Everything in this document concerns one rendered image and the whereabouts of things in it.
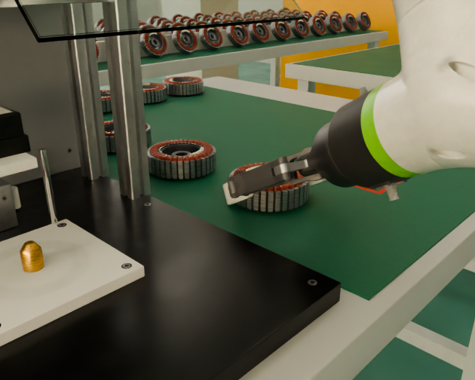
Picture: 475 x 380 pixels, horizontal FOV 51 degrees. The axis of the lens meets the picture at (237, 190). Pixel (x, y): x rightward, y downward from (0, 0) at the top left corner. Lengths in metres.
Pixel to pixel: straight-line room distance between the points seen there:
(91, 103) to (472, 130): 0.51
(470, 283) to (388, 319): 1.55
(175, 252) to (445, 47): 0.32
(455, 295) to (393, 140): 1.56
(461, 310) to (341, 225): 1.29
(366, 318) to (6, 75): 0.54
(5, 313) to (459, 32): 0.42
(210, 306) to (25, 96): 0.43
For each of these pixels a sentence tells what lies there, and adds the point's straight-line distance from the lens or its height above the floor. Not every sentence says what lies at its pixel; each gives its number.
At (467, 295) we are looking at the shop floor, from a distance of 1.99.
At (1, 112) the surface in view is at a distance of 0.53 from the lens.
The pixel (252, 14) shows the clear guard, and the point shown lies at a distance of 0.41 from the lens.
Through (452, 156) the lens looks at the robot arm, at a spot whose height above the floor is 0.91.
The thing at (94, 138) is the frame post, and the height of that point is 0.83.
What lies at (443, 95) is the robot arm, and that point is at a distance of 0.39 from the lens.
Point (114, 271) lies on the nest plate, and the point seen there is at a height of 0.78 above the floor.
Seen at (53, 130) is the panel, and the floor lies 0.83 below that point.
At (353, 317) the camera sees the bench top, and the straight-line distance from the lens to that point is 0.49.
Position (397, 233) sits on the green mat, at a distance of 0.64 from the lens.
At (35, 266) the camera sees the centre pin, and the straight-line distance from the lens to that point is 0.51.
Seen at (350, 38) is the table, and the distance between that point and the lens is 2.96.
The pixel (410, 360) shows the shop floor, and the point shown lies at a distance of 1.63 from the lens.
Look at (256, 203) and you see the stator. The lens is 0.65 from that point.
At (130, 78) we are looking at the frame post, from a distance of 0.64.
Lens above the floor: 1.04
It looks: 23 degrees down
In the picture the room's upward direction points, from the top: straight up
